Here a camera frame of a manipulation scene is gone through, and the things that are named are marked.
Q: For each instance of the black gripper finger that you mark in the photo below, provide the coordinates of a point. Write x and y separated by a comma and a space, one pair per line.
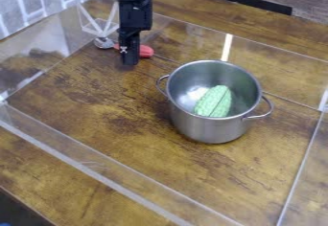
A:
128, 47

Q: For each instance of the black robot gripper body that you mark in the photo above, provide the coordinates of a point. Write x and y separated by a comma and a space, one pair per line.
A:
135, 15

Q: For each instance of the pink handled metal spoon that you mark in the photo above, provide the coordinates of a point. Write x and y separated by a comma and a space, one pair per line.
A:
106, 43

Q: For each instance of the black strip on table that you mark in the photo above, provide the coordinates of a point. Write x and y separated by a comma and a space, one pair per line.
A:
265, 5

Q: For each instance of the stainless steel pot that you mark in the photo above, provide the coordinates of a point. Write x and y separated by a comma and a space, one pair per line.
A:
185, 85

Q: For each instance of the green bitter gourd toy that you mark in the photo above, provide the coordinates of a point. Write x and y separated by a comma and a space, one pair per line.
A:
214, 103

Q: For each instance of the clear acrylic barrier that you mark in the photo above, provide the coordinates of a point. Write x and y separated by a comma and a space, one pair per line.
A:
90, 153

